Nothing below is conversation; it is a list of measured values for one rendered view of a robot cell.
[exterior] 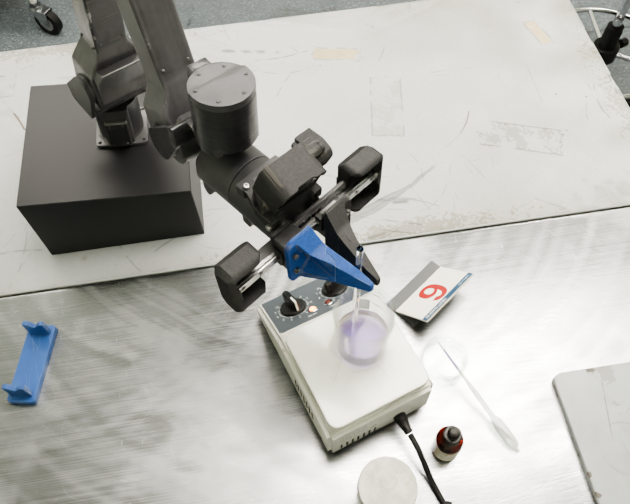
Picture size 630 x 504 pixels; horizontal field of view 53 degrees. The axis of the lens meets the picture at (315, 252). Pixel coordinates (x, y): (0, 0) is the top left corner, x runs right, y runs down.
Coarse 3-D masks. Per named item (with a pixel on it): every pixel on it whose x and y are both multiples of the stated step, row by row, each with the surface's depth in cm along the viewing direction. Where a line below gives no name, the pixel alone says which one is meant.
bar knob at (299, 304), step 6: (282, 294) 76; (288, 294) 76; (288, 300) 75; (294, 300) 74; (300, 300) 76; (282, 306) 76; (288, 306) 76; (294, 306) 74; (300, 306) 75; (282, 312) 75; (288, 312) 75; (294, 312) 75; (300, 312) 75
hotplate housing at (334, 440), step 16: (272, 336) 75; (288, 352) 71; (288, 368) 73; (304, 384) 69; (432, 384) 69; (304, 400) 71; (400, 400) 68; (416, 400) 69; (320, 416) 67; (368, 416) 67; (384, 416) 68; (400, 416) 70; (320, 432) 70; (336, 432) 66; (352, 432) 67; (368, 432) 71; (336, 448) 70
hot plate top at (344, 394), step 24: (288, 336) 70; (312, 336) 70; (312, 360) 68; (336, 360) 68; (384, 360) 68; (408, 360) 68; (312, 384) 67; (336, 384) 67; (360, 384) 67; (384, 384) 67; (408, 384) 67; (336, 408) 66; (360, 408) 65
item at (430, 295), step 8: (440, 272) 82; (448, 272) 81; (456, 272) 81; (432, 280) 82; (440, 280) 81; (448, 280) 80; (456, 280) 79; (424, 288) 81; (432, 288) 80; (440, 288) 79; (448, 288) 79; (416, 296) 81; (424, 296) 80; (432, 296) 79; (440, 296) 78; (408, 304) 80; (416, 304) 79; (424, 304) 78; (432, 304) 78; (408, 312) 79; (416, 312) 78; (424, 312) 77
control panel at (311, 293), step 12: (300, 288) 79; (312, 288) 78; (276, 300) 78; (312, 300) 76; (324, 300) 76; (276, 312) 76; (312, 312) 74; (324, 312) 74; (276, 324) 74; (288, 324) 73; (300, 324) 73
